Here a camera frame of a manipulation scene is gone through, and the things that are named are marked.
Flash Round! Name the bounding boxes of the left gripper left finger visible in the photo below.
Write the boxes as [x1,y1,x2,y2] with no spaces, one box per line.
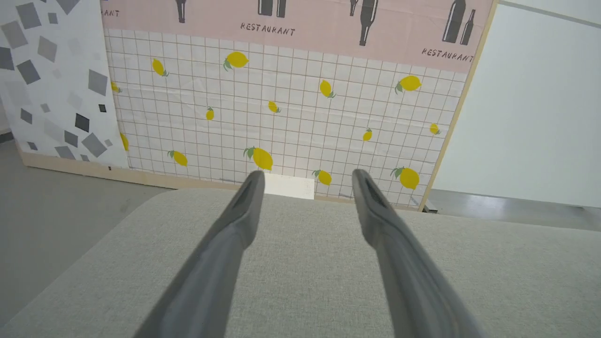
[134,170,266,338]

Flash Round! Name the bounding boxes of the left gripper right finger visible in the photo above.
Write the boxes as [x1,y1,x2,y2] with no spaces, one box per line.
[351,169,485,338]

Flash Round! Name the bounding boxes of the grey fabric sofa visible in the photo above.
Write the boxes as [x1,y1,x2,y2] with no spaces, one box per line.
[0,188,601,338]

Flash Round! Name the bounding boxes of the white box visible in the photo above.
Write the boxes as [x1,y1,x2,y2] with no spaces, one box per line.
[263,172,315,200]

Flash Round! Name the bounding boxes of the lemon and bottle print backdrop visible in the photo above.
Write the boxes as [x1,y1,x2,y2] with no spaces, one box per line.
[100,0,496,209]

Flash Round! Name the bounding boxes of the grey squares print panel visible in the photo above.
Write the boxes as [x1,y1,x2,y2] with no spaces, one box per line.
[0,0,131,169]

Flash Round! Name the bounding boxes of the plain white wall panel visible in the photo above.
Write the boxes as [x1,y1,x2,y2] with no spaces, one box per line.
[431,0,601,208]

